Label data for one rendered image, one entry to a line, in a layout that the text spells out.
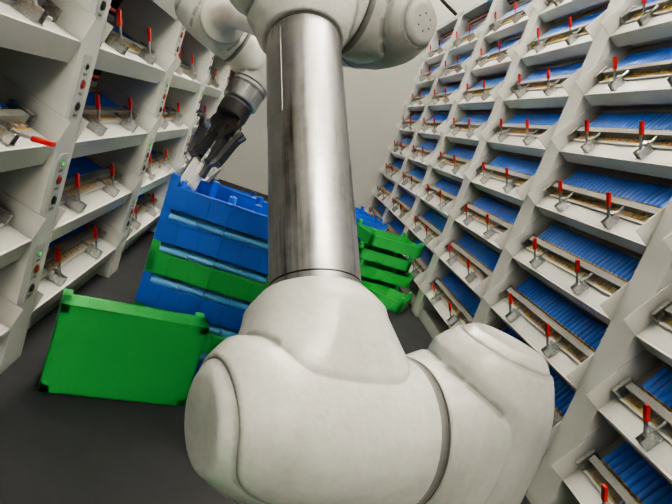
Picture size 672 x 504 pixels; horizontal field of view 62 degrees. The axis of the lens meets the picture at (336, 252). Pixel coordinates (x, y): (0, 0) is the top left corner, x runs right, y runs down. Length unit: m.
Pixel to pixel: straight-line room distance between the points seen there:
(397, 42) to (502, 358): 0.49
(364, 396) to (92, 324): 0.83
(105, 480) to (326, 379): 0.69
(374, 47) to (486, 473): 0.60
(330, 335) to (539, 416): 0.24
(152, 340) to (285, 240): 0.72
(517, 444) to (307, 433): 0.24
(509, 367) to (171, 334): 0.83
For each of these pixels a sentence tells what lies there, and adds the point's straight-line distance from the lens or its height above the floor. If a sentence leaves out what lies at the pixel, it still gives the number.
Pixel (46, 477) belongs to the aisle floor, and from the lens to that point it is 1.10.
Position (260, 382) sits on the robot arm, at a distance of 0.46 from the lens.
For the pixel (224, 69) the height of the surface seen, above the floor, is 0.80.
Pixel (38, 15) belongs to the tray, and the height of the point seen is 0.70.
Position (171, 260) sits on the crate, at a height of 0.28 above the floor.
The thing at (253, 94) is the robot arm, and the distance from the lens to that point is 1.38.
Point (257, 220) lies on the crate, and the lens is 1.31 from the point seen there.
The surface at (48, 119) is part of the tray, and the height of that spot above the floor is 0.53.
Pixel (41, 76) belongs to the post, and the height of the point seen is 0.60.
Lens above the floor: 0.69
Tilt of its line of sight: 12 degrees down
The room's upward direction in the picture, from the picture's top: 20 degrees clockwise
